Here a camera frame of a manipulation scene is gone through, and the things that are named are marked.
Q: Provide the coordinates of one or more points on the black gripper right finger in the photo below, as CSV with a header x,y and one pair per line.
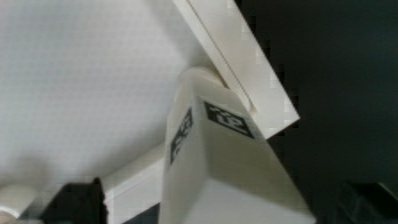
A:
x,y
368,202

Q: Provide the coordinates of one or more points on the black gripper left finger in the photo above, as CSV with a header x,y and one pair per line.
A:
x,y
77,206

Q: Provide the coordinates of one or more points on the white desk leg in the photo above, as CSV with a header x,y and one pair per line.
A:
x,y
16,198
226,184

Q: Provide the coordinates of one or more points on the white desk top tray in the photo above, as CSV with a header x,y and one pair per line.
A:
x,y
92,55

